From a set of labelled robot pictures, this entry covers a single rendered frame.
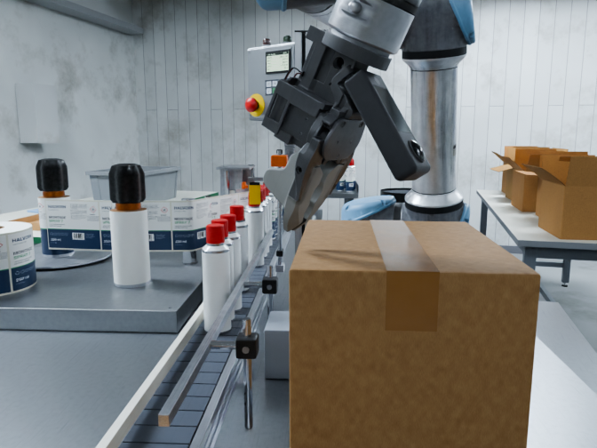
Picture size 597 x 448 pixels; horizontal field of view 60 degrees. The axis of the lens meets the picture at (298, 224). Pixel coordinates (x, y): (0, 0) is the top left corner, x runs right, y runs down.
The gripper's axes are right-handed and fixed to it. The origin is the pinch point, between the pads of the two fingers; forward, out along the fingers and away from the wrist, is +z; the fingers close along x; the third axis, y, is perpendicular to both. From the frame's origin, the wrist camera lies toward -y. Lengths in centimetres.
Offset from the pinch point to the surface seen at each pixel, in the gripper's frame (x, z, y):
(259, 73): -65, 2, 60
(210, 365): -10.3, 34.8, 8.9
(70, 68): -276, 136, 432
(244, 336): -5.5, 21.6, 3.0
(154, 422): 6.3, 32.3, 4.0
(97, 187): -156, 134, 213
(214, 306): -20.4, 33.3, 18.5
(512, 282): -2.6, -6.8, -21.8
